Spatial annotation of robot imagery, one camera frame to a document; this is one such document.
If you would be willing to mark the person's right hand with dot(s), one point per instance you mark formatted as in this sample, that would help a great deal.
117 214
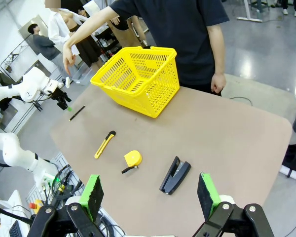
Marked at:
69 56

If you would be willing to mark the black bag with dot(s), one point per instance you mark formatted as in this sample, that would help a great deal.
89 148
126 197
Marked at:
294 155

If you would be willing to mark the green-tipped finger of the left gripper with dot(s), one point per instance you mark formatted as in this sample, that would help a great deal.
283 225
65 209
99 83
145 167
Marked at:
63 105

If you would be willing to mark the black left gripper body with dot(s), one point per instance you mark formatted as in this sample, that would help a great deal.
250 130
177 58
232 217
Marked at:
61 95

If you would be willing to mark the yellow plastic shopping basket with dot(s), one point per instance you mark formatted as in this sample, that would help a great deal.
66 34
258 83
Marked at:
128 101

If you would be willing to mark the person in navy t-shirt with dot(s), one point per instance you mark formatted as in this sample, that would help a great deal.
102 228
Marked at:
182 37

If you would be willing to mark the person's right forearm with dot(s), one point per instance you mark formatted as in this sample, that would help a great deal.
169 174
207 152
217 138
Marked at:
86 32

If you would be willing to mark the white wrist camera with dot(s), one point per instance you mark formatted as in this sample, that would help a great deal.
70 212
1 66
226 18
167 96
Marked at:
68 82

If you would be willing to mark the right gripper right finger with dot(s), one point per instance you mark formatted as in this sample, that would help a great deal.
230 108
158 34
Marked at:
208 195

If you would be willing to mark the red emergency stop button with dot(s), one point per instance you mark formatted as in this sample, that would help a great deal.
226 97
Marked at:
34 205

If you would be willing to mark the white T-shaped table leg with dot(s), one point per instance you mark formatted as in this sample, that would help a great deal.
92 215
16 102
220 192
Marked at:
247 12

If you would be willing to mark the person's left forearm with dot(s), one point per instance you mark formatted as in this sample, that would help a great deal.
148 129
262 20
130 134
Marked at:
217 54

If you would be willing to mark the mannequin with brown apron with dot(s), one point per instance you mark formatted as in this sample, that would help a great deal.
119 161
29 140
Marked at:
122 34

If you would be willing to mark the mannequin in open white shirt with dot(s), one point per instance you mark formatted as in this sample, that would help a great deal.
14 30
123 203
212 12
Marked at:
58 27

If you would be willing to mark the person's left hand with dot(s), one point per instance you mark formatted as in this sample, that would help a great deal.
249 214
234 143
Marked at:
218 82

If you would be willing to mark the yellow utility knife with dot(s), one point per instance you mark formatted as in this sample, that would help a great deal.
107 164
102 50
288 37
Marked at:
103 145

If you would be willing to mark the black stapler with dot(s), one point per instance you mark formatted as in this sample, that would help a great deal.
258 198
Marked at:
175 176

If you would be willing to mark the metal clothes rack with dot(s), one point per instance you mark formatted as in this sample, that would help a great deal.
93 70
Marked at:
14 54

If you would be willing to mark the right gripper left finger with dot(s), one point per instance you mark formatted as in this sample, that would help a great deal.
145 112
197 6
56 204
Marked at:
93 195

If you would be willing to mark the black pen yellow tip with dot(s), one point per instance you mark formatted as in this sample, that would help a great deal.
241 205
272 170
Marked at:
77 113

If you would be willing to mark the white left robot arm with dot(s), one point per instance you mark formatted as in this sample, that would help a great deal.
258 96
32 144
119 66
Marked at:
32 84

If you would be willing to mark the yellow tape measure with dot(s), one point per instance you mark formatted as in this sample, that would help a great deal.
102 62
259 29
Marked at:
133 158

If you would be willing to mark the black keyboard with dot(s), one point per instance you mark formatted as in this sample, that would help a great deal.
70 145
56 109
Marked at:
14 228

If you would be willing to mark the man in dark grey sweater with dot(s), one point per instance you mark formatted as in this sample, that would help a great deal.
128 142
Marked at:
43 45

